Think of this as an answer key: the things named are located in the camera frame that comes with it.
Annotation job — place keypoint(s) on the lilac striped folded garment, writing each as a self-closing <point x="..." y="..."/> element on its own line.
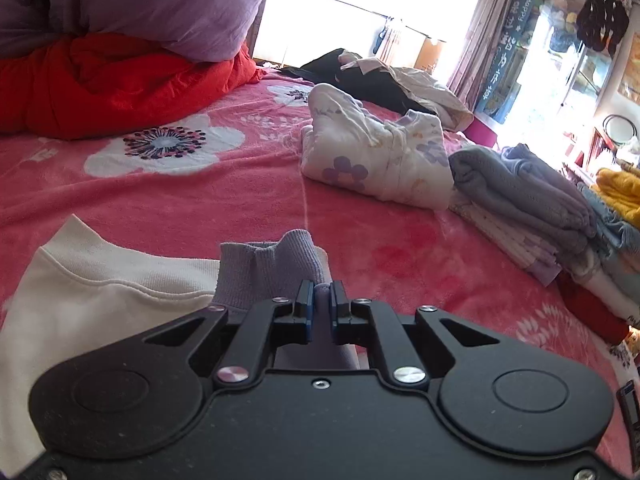
<point x="510" y="245"/>

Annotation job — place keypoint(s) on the black hanging gloves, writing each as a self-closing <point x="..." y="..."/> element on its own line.
<point x="600" y="20"/>

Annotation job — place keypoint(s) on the round black-rimmed mirror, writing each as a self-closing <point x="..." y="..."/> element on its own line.
<point x="605" y="127"/>

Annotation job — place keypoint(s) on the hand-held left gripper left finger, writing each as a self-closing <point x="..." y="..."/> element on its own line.
<point x="306" y="310"/>

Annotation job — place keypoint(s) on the white floral folded pajama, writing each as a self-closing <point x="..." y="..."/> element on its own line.
<point x="380" y="160"/>

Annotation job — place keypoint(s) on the white folded garment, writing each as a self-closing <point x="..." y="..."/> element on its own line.
<point x="610" y="290"/>

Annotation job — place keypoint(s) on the pale lilac curtain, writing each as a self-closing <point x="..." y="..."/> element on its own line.
<point x="480" y="35"/>

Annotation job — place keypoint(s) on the brown cardboard box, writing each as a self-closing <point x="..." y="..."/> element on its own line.
<point x="429" y="55"/>

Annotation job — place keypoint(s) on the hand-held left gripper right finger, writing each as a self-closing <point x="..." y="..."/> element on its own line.
<point x="337" y="312"/>

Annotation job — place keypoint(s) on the cream and lilac sweatshirt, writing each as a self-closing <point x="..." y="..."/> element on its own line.
<point x="100" y="300"/>

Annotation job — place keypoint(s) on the purple duvet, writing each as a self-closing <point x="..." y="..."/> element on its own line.
<point x="150" y="0"/>

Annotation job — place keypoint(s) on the pink floral blanket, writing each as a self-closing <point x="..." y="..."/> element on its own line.
<point x="200" y="200"/>

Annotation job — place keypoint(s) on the orange wall poster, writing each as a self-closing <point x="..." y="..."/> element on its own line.
<point x="631" y="70"/>

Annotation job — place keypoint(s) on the red quilt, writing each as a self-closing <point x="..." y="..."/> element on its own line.
<point x="110" y="90"/>

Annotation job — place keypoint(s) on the black handheld device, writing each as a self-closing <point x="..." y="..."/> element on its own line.
<point x="631" y="410"/>

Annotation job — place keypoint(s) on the dark blue hanging banner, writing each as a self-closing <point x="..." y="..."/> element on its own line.
<point x="510" y="50"/>

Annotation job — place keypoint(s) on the glass door cabinet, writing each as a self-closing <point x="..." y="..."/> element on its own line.
<point x="560" y="85"/>

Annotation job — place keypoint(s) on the cream crumpled garment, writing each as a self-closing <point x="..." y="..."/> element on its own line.
<point x="430" y="90"/>

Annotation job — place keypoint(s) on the grey knitted folded garment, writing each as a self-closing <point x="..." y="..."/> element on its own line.
<point x="520" y="195"/>

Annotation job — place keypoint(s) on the red folded garment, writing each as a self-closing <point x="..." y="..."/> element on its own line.
<point x="590" y="315"/>

